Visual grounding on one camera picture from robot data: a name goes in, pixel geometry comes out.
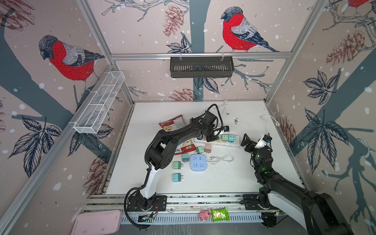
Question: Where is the green plug adapter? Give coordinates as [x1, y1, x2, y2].
[221, 134, 229, 142]
[172, 161, 183, 170]
[196, 146, 204, 154]

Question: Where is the pink plastic tray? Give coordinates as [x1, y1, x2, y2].
[71, 210, 122, 235]

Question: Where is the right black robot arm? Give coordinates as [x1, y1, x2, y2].
[241, 134, 353, 235]

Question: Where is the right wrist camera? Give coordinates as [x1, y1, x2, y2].
[255, 134, 272, 149]

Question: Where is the red white snack bag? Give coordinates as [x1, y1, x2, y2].
[159, 115, 193, 155]

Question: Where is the white colourful power strip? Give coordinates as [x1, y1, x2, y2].
[193, 136, 240, 147]

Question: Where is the white power strip cord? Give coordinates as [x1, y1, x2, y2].
[239, 114, 281, 144]

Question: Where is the white coiled cable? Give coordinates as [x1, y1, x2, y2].
[207, 154, 235, 165]

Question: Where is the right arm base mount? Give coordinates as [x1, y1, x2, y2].
[240, 193, 268, 211]

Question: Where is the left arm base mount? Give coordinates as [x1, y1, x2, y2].
[124, 195, 167, 212]

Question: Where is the black hanging wire basket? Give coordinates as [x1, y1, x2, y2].
[170, 56, 234, 78]

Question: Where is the green snack packet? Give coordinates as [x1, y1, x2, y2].
[211, 207, 230, 222]

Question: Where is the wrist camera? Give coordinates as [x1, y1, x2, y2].
[223, 126, 230, 133]
[255, 134, 272, 149]

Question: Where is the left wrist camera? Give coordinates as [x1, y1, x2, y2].
[223, 126, 230, 133]

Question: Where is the blue cube power socket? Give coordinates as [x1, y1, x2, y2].
[190, 154, 207, 171]

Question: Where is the white wire mesh shelf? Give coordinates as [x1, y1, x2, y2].
[73, 71, 125, 134]

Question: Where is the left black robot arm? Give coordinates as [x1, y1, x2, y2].
[124, 104, 225, 212]

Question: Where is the pink pig toy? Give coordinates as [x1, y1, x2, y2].
[198, 210, 212, 221]

